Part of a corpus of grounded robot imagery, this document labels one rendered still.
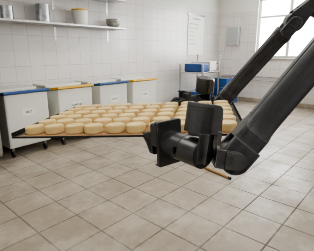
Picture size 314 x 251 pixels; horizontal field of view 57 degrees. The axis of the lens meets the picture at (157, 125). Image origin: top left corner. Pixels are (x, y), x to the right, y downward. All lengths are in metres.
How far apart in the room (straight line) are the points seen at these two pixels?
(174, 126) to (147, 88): 4.17
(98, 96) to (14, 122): 1.21
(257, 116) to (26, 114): 3.26
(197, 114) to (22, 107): 3.17
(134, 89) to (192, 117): 4.08
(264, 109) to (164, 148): 0.21
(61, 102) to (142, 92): 1.45
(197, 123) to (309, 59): 0.23
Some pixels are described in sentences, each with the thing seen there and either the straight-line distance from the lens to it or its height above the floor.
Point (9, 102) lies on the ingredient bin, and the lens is 3.55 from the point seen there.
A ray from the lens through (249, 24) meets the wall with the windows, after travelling 7.46.
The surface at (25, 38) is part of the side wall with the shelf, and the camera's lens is 4.35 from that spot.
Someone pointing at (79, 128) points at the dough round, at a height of 0.99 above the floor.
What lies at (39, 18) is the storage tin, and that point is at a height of 1.60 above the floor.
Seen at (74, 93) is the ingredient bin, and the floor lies 0.66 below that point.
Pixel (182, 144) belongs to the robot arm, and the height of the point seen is 1.01.
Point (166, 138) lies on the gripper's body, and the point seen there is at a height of 1.01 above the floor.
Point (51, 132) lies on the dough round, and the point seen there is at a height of 0.98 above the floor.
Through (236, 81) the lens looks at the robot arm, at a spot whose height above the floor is 1.08.
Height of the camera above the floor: 1.19
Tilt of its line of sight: 14 degrees down
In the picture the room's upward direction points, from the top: straight up
